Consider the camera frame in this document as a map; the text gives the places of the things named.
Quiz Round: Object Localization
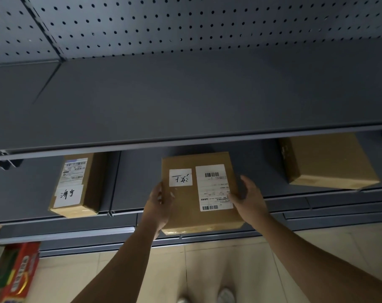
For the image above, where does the person's left hand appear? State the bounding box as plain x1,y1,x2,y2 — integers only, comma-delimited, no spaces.
142,183,176,240

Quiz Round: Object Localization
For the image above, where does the person's left forearm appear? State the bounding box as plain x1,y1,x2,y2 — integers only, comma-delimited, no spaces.
71,222,161,303

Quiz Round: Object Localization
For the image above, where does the brown cardboard box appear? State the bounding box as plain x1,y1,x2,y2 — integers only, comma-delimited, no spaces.
161,151,245,236
49,153,108,218
278,133,381,190

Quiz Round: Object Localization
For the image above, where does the grey metal pegboard shelf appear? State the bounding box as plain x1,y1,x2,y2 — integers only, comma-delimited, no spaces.
0,0,382,258

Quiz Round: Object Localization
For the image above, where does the green red printed carton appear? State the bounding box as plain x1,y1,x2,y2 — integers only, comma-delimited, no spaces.
0,242,41,303

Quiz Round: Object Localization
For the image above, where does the person's right hand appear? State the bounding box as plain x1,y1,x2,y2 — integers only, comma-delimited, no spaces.
228,175,270,228

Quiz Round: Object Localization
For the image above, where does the person's right forearm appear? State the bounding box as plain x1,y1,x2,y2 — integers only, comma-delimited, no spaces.
254,214,382,303

